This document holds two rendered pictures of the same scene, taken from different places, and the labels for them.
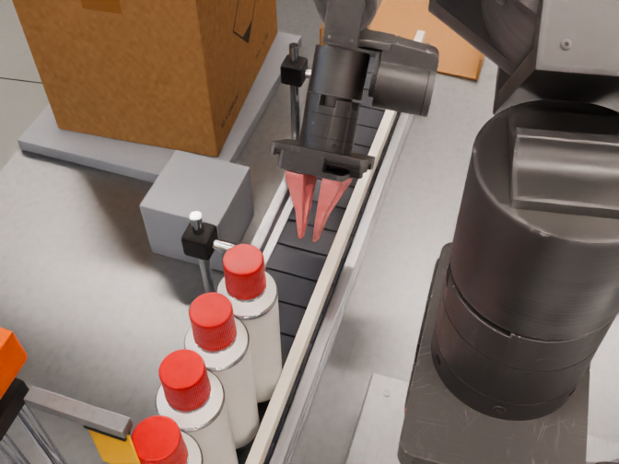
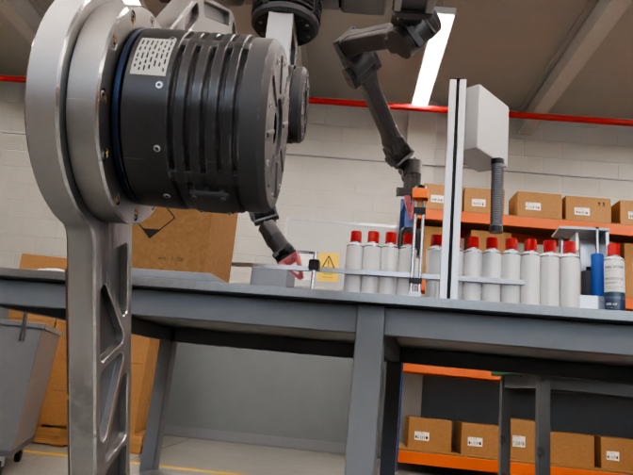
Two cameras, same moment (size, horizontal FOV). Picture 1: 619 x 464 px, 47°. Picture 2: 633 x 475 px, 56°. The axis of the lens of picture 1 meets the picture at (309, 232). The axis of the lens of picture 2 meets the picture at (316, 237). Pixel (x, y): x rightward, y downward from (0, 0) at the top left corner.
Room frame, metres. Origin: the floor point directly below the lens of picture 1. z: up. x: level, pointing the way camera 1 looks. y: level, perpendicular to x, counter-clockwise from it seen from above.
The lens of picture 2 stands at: (0.67, 1.75, 0.63)
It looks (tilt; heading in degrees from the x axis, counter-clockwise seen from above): 14 degrees up; 263
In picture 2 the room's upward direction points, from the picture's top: 6 degrees clockwise
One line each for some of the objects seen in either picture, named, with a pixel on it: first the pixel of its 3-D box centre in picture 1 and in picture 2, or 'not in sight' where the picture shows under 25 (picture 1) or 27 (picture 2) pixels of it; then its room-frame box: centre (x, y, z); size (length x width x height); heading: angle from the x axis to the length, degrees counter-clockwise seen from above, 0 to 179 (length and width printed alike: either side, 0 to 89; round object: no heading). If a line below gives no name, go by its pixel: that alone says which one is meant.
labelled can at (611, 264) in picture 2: not in sight; (614, 281); (-0.34, 0.28, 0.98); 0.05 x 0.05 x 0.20
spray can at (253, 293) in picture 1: (251, 328); (353, 265); (0.34, 0.05, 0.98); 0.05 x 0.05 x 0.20
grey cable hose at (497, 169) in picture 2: not in sight; (496, 195); (0.00, 0.27, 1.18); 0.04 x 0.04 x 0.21
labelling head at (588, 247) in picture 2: not in sight; (580, 275); (-0.31, 0.17, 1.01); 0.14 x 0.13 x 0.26; 162
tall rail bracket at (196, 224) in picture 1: (223, 268); (314, 281); (0.46, 0.09, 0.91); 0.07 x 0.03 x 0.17; 72
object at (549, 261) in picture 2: not in sight; (549, 276); (-0.18, 0.23, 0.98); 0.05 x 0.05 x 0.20
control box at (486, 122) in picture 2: not in sight; (478, 130); (0.05, 0.24, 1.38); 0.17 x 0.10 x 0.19; 37
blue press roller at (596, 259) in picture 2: not in sight; (597, 283); (-0.33, 0.23, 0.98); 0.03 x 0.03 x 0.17
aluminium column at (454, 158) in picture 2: not in sight; (452, 193); (0.13, 0.28, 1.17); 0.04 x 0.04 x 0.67; 72
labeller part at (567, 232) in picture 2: not in sight; (579, 232); (-0.31, 0.17, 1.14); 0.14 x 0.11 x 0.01; 162
